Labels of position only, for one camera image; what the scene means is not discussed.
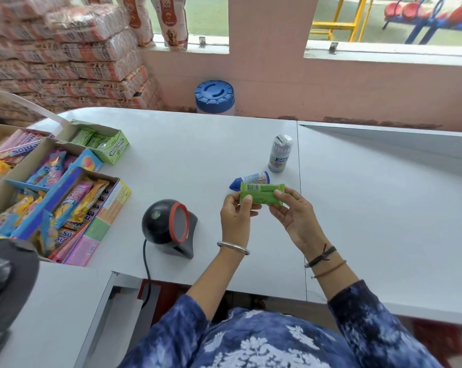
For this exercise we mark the person's left thumb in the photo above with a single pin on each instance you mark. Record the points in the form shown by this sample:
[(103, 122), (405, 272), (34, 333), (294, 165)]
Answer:
[(247, 206)]

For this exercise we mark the person's left hand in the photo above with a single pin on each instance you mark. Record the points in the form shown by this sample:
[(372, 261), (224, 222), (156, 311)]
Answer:
[(233, 222)]

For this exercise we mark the silver drink can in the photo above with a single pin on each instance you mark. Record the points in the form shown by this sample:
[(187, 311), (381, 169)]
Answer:
[(280, 154)]

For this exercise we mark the red blue playground seesaw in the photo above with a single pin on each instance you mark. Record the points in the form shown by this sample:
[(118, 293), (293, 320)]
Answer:
[(434, 17)]

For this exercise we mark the brown wrist thread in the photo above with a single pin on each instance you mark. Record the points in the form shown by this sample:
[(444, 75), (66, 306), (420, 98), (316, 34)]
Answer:
[(330, 270)]

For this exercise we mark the metal window latch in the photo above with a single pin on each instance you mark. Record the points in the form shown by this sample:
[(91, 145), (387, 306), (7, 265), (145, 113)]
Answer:
[(202, 42), (333, 48)]

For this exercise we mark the white curved strip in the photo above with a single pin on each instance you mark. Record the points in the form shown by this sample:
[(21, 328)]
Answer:
[(28, 105)]

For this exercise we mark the dark grey device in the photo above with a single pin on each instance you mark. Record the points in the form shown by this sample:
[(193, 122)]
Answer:
[(6, 287)]

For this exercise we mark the person's right hand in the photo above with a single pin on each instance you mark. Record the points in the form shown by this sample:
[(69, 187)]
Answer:
[(302, 222)]

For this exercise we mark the blue box of yellow packets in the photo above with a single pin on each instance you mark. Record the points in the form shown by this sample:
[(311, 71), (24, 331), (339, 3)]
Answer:
[(72, 205)]

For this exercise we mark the green gum packet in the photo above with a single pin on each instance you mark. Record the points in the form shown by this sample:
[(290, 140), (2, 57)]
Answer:
[(261, 193)]

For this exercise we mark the orange white pet food bag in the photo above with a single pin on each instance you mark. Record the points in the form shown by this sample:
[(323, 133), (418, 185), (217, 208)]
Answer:
[(172, 19), (138, 19)]

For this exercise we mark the silver bangle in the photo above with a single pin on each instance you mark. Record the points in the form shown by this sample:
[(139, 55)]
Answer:
[(233, 247)]

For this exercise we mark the white tube with blue cap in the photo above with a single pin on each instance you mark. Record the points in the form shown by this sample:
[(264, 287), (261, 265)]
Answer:
[(252, 178)]

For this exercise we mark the black wrist band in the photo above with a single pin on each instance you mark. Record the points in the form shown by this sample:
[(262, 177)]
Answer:
[(323, 257)]

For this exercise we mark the person's left forearm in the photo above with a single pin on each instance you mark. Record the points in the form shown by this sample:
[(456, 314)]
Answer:
[(219, 275)]

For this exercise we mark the blue patterned tunic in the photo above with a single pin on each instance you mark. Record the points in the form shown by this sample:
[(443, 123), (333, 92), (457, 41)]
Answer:
[(277, 341)]

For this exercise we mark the cardboard box of pink rolls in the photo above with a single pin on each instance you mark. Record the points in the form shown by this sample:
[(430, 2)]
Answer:
[(14, 145)]

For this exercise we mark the blue box of colourful candies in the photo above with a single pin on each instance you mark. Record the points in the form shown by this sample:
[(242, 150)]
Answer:
[(52, 168)]

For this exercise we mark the green cardboard gum box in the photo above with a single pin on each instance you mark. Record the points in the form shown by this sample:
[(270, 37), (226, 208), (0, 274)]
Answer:
[(112, 147)]

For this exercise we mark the person's right forearm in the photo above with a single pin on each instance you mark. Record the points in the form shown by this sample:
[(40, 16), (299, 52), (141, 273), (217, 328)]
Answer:
[(330, 277)]

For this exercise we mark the flat multicoloured candy box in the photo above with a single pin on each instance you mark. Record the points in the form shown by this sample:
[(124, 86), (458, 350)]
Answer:
[(97, 226)]

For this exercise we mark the grey metal drawer frame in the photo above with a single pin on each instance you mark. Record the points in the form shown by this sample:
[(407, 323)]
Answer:
[(108, 314)]

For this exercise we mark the stack of orange white sacks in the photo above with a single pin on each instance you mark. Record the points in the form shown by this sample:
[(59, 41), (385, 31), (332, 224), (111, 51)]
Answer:
[(70, 53)]

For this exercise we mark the white jar with blue lid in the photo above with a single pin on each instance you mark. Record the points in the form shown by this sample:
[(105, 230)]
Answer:
[(214, 96)]

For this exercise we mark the yellow playground frame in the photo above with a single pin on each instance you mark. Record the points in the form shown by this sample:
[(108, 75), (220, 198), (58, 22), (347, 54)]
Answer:
[(350, 19)]

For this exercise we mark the person's right thumb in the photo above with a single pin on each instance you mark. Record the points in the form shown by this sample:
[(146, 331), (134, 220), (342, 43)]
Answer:
[(281, 197)]

